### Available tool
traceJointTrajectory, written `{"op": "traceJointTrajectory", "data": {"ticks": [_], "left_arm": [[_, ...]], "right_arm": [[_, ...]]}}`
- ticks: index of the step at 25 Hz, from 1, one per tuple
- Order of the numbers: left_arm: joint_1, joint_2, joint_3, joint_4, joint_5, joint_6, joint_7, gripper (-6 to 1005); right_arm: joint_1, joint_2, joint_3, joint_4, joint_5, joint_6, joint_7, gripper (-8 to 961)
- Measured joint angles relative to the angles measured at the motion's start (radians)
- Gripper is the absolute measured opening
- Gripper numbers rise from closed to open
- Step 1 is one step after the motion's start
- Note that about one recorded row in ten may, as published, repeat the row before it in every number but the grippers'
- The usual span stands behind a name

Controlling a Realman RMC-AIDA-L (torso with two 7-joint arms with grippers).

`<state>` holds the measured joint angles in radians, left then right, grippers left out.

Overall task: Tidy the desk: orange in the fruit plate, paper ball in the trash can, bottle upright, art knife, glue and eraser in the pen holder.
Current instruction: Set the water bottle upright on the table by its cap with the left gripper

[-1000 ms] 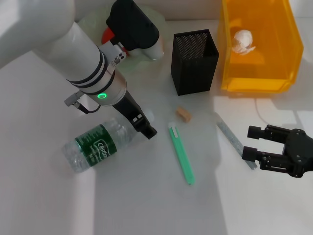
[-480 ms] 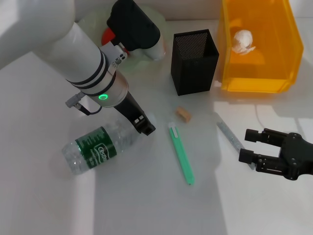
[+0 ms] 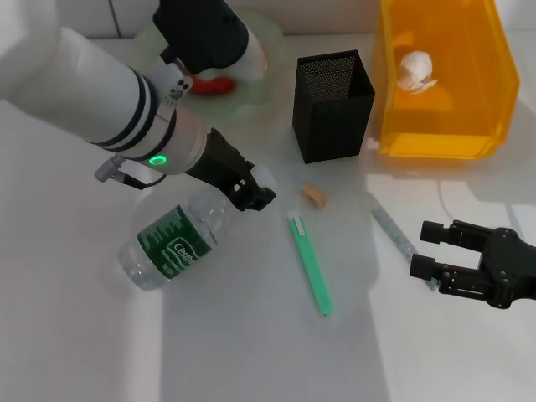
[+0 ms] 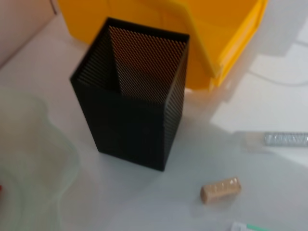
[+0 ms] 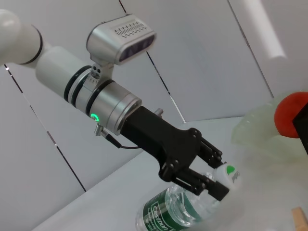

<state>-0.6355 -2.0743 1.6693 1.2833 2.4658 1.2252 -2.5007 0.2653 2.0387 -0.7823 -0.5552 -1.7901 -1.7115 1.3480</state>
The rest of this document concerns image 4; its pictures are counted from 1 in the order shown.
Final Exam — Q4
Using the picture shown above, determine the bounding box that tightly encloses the tan cork eraser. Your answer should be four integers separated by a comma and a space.
200, 177, 242, 205

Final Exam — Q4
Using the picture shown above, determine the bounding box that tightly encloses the silver grey pen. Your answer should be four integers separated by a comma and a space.
234, 130, 308, 152

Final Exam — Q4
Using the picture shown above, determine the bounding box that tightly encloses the green pen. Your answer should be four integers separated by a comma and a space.
228, 221, 268, 231

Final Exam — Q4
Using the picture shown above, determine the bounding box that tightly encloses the black mesh pen holder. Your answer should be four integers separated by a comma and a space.
69, 16, 191, 173

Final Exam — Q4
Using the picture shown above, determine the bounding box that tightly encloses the yellow plastic bin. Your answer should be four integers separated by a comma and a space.
56, 0, 269, 92

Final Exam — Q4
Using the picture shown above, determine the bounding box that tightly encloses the pale green glass bowl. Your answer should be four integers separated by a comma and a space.
0, 89, 80, 231

